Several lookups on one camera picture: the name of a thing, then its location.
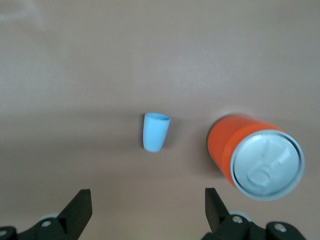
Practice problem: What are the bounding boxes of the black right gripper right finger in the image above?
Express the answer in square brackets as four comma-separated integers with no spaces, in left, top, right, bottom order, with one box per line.
[201,187,266,240]

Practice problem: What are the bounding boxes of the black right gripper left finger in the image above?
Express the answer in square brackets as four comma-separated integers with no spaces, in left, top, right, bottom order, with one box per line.
[14,189,93,240]

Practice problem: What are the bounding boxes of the light blue plastic cup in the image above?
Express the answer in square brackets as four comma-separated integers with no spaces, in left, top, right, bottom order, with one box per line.
[142,112,172,153]

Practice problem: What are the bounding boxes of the brown table cloth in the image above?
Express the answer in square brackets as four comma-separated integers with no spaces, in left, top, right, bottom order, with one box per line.
[0,0,320,240]

